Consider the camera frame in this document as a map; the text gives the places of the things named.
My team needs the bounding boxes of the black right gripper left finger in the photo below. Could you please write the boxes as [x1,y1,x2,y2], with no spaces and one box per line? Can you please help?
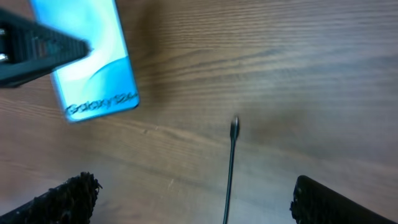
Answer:
[1,172,102,224]

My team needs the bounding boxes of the black USB-C charger cable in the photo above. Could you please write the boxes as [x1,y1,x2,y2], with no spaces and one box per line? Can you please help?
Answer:
[222,115,241,224]

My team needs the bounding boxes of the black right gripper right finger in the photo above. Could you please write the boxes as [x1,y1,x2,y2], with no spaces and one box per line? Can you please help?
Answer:
[290,175,397,224]

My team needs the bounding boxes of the Galaxy S24+ smartphone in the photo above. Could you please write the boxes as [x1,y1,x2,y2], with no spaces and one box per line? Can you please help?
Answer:
[31,0,140,123]

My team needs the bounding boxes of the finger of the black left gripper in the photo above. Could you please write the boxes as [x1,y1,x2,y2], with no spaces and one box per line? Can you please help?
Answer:
[1,8,90,88]

